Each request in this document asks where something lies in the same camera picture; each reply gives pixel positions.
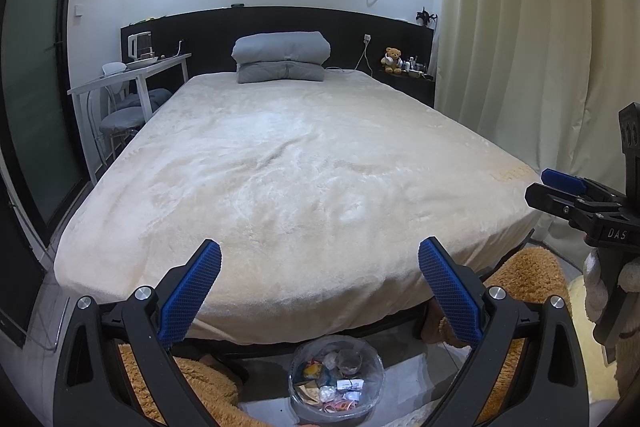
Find cream curtain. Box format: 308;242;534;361
432;0;640;259

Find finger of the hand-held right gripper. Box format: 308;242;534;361
541;168;627;198
524;183;627;229

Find white chair grey cushion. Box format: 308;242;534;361
124;87;174;113
98;62;147;168

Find white table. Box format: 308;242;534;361
67;52;193;186

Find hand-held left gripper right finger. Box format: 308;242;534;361
417;236;592;427

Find person's right forearm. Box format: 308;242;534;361
565;274;640;404

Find beige plush blanket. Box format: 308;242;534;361
52;70;544;348

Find black headboard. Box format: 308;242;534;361
119;5;435;108

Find white electric kettle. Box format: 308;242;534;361
127;31;154;60

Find cluster of small bottles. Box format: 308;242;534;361
403;55;430;80

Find grey folded pillows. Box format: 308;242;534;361
231;30;332;84

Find white charging cable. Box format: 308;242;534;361
324;42;369;73

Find bin with clear bag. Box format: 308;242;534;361
288;333;386;426

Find person's right hand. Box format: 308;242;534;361
582;249;640;339

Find dark glass door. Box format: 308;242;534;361
0;0;97;234

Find brown teddy bear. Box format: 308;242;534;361
380;47;405;74

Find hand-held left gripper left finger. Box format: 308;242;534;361
52;238;223;427

